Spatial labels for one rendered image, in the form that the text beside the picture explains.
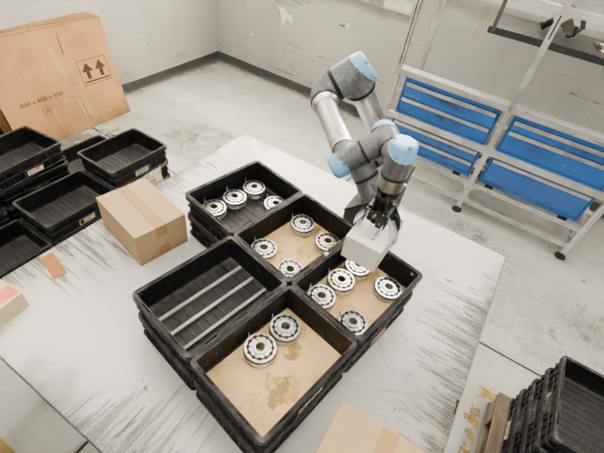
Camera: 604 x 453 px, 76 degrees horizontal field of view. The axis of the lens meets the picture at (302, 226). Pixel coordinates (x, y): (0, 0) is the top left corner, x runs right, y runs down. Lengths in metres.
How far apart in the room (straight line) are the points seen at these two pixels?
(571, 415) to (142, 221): 1.87
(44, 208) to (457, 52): 3.36
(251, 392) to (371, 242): 0.57
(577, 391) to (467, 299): 0.60
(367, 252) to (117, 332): 0.90
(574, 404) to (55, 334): 2.01
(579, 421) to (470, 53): 2.90
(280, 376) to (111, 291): 0.74
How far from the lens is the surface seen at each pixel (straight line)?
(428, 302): 1.71
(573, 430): 2.01
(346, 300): 1.43
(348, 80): 1.42
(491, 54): 3.89
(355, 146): 1.13
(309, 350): 1.30
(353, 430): 1.15
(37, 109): 3.78
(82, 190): 2.63
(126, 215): 1.67
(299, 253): 1.53
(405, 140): 1.05
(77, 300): 1.64
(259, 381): 1.24
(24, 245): 2.56
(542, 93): 3.92
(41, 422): 2.25
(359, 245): 1.19
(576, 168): 3.21
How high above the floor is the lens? 1.96
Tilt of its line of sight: 43 degrees down
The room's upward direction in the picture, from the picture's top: 10 degrees clockwise
